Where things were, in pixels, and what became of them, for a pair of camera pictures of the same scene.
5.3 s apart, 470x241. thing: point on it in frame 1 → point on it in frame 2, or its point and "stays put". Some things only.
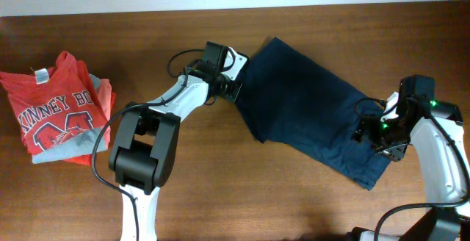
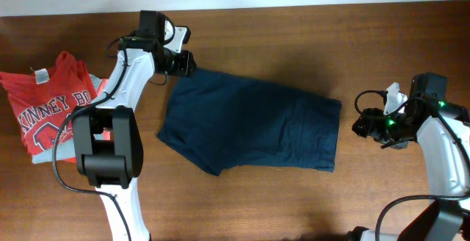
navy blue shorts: x=293 y=103 → x=222 y=121
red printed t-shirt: x=56 y=103 stays put
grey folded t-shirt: x=83 y=143 stays put
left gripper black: x=235 y=91 → x=184 y=67
